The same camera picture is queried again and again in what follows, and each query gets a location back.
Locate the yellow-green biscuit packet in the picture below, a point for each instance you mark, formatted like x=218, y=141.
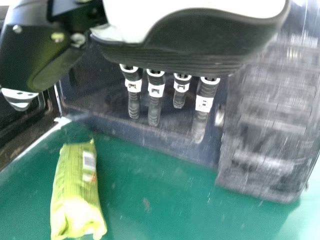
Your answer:
x=75, y=195

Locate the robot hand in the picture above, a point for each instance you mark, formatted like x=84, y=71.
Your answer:
x=190, y=40

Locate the black oven with glass door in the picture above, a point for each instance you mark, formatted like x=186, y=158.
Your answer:
x=270, y=150

